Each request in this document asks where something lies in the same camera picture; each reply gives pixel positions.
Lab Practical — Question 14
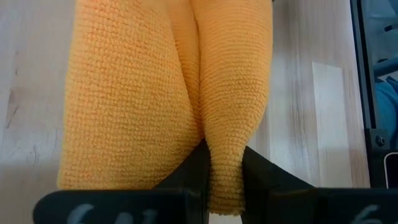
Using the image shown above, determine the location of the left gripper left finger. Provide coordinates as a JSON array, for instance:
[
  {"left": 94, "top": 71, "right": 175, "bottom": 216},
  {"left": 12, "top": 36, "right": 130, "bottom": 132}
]
[{"left": 32, "top": 139, "right": 211, "bottom": 224}]

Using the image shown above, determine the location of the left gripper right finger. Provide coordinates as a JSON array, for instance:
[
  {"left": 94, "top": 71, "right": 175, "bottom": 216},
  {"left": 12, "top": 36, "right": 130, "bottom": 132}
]
[{"left": 241, "top": 146, "right": 398, "bottom": 224}]

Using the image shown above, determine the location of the orange microfiber towel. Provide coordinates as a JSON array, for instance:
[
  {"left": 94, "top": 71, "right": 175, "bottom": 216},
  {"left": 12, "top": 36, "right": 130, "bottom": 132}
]
[{"left": 57, "top": 0, "right": 274, "bottom": 216}]

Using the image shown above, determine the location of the black aluminium table frame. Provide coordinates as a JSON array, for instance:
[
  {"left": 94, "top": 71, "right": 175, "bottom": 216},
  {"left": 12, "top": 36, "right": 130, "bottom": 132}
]
[{"left": 349, "top": 0, "right": 398, "bottom": 189}]

